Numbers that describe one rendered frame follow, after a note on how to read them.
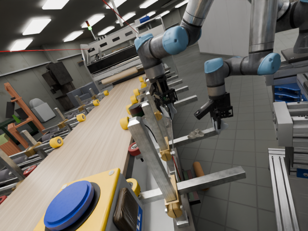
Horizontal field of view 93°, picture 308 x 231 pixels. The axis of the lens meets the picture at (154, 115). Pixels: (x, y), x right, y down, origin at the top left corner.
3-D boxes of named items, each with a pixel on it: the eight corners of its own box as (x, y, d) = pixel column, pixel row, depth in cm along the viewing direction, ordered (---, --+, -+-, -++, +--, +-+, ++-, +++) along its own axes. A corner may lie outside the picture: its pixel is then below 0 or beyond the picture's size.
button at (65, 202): (105, 185, 14) (96, 173, 14) (89, 232, 11) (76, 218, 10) (70, 195, 15) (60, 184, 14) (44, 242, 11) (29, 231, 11)
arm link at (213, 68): (228, 55, 60) (213, 61, 57) (230, 82, 64) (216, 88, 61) (213, 58, 67) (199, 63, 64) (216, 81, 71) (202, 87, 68)
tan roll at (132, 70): (161, 62, 308) (158, 56, 303) (161, 63, 297) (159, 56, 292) (101, 86, 328) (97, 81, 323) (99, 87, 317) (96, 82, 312)
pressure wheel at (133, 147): (149, 154, 85) (141, 138, 80) (149, 164, 77) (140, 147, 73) (136, 158, 86) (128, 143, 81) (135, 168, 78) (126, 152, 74)
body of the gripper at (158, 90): (163, 109, 59) (152, 81, 54) (156, 105, 66) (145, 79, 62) (179, 101, 60) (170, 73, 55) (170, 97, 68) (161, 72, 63)
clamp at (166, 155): (170, 143, 83) (167, 135, 81) (173, 159, 70) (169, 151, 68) (160, 145, 83) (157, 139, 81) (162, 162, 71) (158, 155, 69)
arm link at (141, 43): (143, 33, 48) (128, 42, 54) (155, 66, 52) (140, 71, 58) (157, 29, 52) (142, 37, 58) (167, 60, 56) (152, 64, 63)
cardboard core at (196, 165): (199, 160, 160) (208, 184, 133) (200, 166, 164) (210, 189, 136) (191, 162, 162) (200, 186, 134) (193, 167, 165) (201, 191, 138)
